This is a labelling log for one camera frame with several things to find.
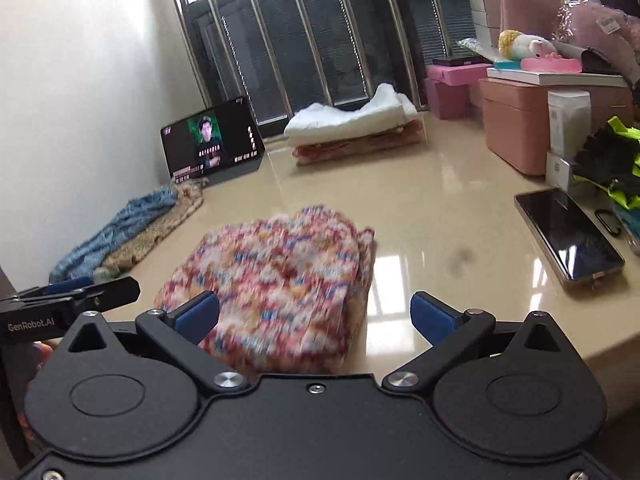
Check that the folded pink floral cloth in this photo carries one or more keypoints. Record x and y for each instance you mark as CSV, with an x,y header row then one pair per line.
x,y
395,138

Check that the floral patterned dress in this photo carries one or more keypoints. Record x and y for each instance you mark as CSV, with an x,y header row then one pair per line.
x,y
292,290

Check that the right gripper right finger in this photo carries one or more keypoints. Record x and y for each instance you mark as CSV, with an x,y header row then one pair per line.
x,y
454,337

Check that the pink bag in plastic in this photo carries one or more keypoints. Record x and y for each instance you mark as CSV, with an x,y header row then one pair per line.
x,y
611,33

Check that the white small carton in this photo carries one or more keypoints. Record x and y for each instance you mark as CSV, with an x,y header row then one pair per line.
x,y
569,126

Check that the stacked white boxes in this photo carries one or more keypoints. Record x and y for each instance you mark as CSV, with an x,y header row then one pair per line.
x,y
486,20

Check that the black smartphone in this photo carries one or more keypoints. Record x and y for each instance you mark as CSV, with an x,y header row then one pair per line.
x,y
578,251

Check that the beige crochet garment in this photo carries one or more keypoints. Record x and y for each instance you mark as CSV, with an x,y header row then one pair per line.
x,y
190,197

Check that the pink upright cushion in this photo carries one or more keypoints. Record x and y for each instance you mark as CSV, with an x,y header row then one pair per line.
x,y
533,17

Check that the person's left hand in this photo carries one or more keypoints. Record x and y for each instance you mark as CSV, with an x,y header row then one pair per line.
x,y
43,351

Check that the large salmon pink box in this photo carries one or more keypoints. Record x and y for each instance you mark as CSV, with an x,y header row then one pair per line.
x,y
517,125

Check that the tablet showing video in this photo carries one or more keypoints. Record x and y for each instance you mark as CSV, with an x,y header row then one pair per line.
x,y
217,144

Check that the yellow white plush toy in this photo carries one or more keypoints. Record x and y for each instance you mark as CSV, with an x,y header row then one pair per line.
x,y
517,46

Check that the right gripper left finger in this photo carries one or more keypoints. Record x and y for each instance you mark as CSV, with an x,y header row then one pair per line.
x,y
174,337

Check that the magenta pink box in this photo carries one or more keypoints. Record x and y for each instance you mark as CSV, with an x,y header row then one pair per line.
x,y
448,89

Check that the blue knitted garment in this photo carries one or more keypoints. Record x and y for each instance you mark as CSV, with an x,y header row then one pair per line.
x,y
84,259

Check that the pink plastic tray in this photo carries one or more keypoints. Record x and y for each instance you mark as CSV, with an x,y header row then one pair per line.
x,y
552,64

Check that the neon yellow black garment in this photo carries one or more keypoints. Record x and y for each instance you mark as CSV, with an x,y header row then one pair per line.
x,y
609,159

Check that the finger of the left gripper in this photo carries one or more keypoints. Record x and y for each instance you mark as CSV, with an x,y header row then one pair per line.
x,y
56,288
99,297

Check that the folded white cloth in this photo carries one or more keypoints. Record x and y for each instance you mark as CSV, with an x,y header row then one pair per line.
x,y
319,123

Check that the white flat board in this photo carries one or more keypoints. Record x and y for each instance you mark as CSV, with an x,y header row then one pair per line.
x,y
557,79

